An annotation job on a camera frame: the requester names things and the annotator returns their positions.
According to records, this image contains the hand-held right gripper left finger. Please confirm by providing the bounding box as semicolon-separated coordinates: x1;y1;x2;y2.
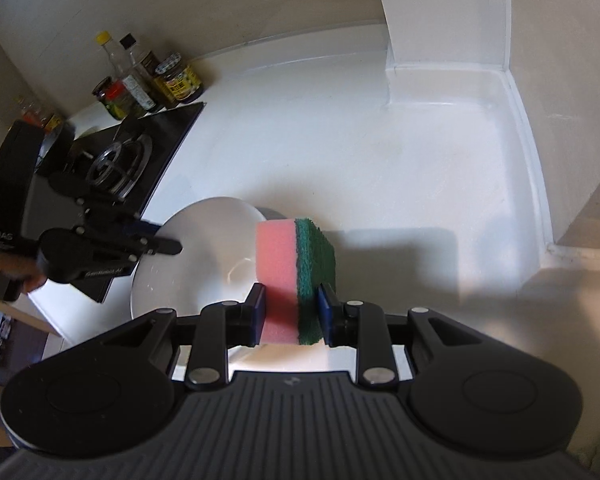
100;282;269;392

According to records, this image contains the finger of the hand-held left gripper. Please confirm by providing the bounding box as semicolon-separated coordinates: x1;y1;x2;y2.
77;225;183;281
48;172;157;231

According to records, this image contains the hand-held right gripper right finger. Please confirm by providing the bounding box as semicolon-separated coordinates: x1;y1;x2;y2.
317;283;486;390

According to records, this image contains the white bowl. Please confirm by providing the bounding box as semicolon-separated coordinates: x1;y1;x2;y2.
130;196;301;381

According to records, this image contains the pink and green sponge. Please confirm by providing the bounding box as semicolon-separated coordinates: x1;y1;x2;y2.
256;217;337;347

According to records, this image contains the metal stove burner grate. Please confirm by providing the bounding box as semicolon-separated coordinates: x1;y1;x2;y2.
86;135;154;198

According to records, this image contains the black glass gas stove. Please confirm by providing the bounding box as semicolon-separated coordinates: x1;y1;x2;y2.
22;101;207;305

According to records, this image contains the dark lid pickle jar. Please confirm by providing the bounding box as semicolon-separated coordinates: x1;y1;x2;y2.
91;76;114;106

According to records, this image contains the dark oil bottle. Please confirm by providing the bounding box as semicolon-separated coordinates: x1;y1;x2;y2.
138;50;179;109

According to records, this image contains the yellow cap clear bottle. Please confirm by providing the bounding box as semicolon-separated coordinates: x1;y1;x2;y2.
94;30;157;113

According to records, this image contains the red lid jar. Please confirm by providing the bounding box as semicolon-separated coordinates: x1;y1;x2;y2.
104;80;148;121

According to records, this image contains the checked lid sauce jar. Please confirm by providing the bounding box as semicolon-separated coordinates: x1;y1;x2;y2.
153;51;204;104

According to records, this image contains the black cap clear bottle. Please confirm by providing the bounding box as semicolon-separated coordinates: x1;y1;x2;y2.
120;33;153;78

